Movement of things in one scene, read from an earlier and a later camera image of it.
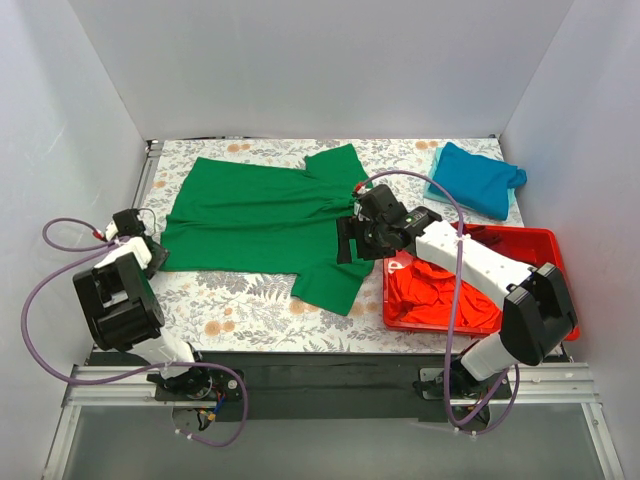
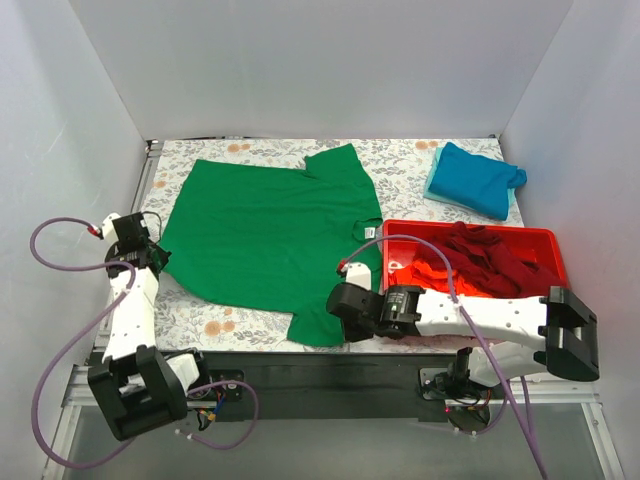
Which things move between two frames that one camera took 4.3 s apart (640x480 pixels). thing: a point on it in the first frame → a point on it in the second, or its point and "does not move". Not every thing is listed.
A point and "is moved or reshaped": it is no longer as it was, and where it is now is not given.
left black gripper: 157,255 does not move
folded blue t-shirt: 478,183 does not move
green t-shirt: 237,218 is moved or reshaped
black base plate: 310,387 does not move
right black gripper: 345,240 → 341,307
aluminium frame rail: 532,384 does not move
